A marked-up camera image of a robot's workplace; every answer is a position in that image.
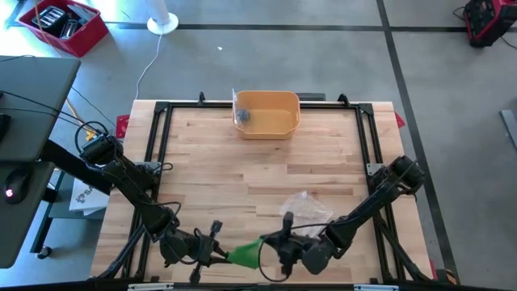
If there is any white pedestal stand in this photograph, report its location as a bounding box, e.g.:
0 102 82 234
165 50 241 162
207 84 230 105
145 0 179 36

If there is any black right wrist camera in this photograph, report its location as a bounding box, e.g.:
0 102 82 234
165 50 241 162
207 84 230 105
282 211 295 236

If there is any yellow cable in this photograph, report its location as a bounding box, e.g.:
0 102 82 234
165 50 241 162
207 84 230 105
66 96 98 141

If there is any grey desk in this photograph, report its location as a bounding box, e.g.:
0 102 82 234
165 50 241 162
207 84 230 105
0 55 82 270

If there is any yellow plastic bin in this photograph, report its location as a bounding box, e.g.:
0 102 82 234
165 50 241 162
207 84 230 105
231 90 302 141

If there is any white cable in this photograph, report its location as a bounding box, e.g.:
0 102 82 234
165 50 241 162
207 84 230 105
134 33 163 100

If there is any red and black equipment case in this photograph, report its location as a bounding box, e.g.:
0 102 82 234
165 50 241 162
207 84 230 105
462 0 517 48

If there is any green elastic bandage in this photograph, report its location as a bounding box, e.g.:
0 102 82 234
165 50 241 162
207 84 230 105
225 237 266 270

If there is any white printed paper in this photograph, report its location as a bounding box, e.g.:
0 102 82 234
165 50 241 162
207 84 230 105
68 177 112 217

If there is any red plastic crate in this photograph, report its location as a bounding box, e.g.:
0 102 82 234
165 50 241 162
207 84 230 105
16 0 110 58

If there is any black table frame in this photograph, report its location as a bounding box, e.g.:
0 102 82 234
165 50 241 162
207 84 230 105
96 91 433 284

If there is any black computer mouse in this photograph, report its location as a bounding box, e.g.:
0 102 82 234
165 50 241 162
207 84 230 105
2 167 32 205

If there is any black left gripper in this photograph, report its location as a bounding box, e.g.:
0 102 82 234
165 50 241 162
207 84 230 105
159 228 233 285

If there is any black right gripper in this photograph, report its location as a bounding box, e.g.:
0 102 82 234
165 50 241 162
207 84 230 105
258 232 312 276

